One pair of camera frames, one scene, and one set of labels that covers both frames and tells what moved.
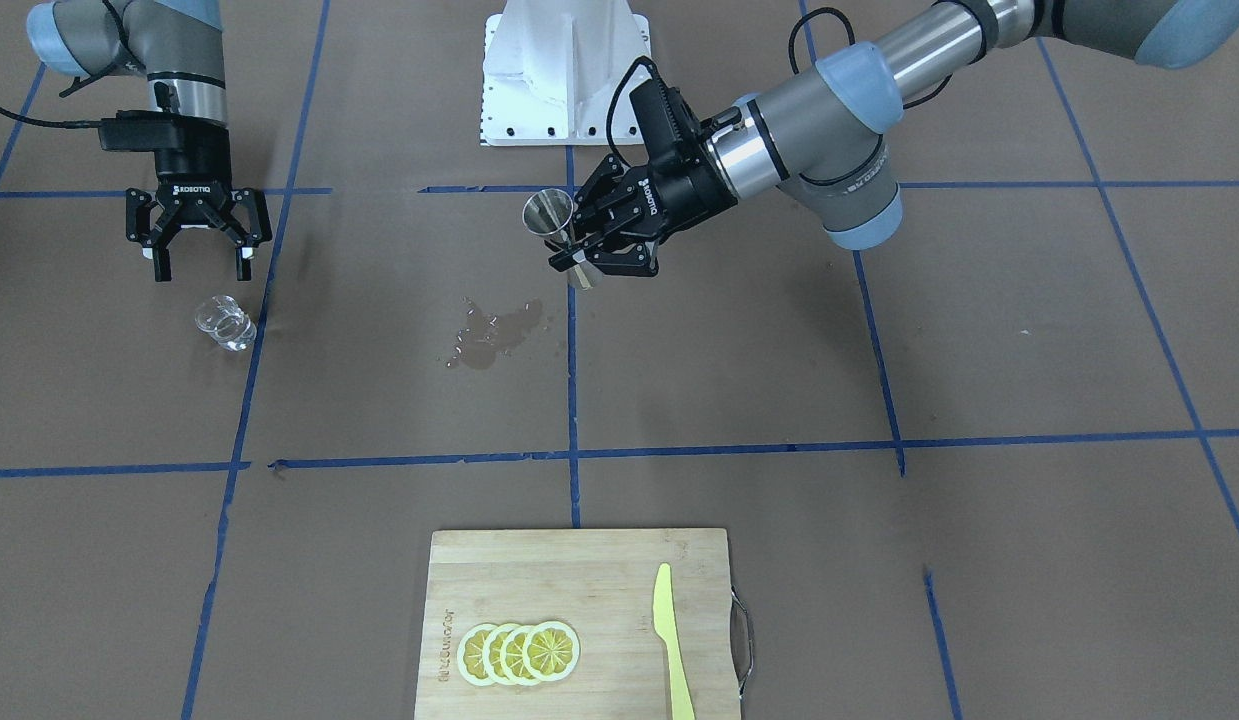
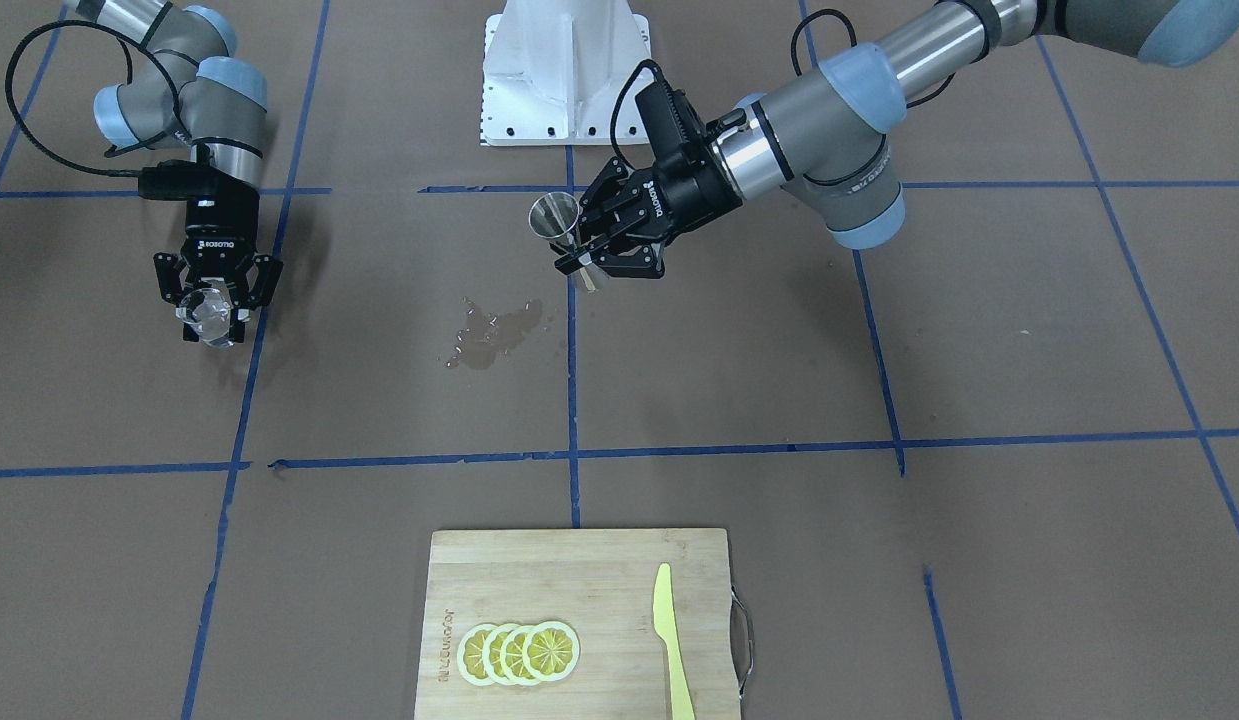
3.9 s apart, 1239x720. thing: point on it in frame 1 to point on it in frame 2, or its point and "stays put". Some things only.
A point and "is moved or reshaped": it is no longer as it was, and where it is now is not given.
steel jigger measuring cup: (548, 212) stays put
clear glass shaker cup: (231, 326) is moved or reshaped
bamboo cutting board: (600, 583) stays put
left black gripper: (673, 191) stays put
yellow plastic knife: (666, 626) stays put
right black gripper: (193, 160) to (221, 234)
